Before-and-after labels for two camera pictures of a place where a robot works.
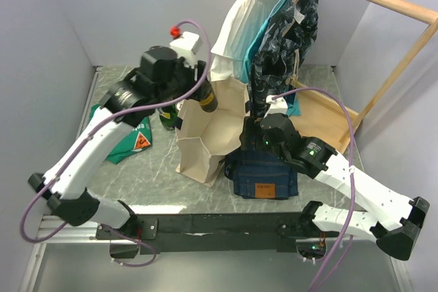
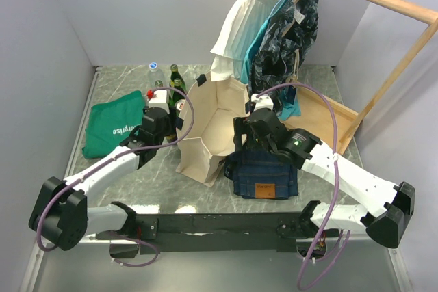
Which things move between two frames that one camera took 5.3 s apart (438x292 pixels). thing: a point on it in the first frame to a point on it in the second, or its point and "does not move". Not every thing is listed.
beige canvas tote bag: x=205 y=138 does not move
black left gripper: x=189 y=72 to x=172 y=122
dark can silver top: x=206 y=95 to x=171 y=137
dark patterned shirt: x=291 y=30 does not move
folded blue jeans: x=257 y=176 does not move
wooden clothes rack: x=316 y=114 does not move
